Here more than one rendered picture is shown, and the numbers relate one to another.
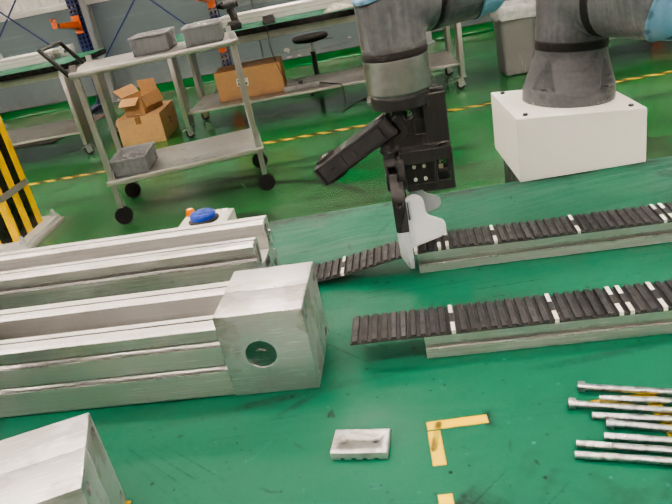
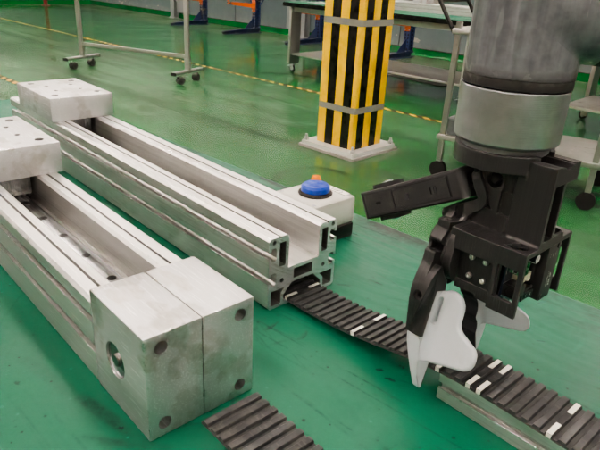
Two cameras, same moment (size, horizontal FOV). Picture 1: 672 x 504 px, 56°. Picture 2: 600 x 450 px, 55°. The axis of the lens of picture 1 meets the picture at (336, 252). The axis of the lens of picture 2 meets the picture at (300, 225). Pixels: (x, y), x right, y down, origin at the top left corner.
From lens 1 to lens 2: 0.42 m
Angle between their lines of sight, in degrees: 34
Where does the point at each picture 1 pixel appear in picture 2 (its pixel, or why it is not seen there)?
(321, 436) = not seen: outside the picture
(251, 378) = (108, 377)
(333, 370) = (187, 434)
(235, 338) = (101, 325)
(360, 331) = (232, 415)
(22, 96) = (445, 41)
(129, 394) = (48, 312)
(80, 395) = (29, 286)
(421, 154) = (480, 245)
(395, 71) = (483, 104)
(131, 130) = not seen: hidden behind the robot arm
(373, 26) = (478, 24)
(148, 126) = not seen: hidden behind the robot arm
